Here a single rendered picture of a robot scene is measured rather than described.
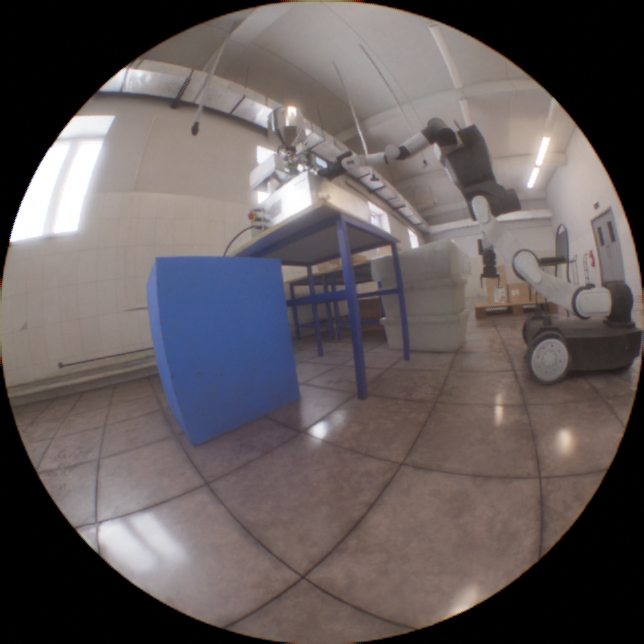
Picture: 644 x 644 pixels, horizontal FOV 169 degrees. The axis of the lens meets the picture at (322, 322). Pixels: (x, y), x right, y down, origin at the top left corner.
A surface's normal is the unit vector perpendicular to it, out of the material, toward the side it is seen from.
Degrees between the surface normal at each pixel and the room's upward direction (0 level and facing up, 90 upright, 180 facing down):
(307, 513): 0
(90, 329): 90
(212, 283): 90
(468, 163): 101
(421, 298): 96
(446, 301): 96
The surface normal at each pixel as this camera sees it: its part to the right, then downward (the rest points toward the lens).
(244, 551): -0.13, -0.99
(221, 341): 0.76, -0.05
